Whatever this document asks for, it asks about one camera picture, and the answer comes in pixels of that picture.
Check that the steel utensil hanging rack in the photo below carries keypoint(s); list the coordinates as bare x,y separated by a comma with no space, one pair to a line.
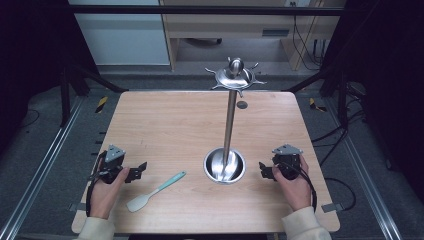
229,130

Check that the black curtain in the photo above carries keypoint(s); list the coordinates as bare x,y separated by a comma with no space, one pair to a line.
30,50
390,66

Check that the black horizontal frame bar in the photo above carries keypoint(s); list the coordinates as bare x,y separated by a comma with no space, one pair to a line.
200,10

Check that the black metal frame stand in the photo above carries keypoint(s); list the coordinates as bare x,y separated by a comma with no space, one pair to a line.
71,83
333,80

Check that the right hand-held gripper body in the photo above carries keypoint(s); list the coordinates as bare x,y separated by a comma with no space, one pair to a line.
287,160

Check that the aluminium floor rail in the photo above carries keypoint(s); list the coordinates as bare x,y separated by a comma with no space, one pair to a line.
363,173
43,166

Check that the white cabinet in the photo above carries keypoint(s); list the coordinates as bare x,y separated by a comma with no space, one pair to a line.
126,40

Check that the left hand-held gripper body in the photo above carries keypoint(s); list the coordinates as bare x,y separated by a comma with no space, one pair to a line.
112,159

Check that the grey round table grommet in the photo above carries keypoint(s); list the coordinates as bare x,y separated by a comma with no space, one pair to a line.
242,105

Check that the yellow black striped tape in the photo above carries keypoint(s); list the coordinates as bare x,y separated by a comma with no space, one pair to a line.
315,105
101,104

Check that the grey metal table bracket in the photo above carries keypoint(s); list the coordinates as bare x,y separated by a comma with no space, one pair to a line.
75,207
331,207

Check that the person's left hand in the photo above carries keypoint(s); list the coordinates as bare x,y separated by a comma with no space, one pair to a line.
103,196

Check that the person's right hand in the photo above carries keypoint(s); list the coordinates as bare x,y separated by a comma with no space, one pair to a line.
296,193

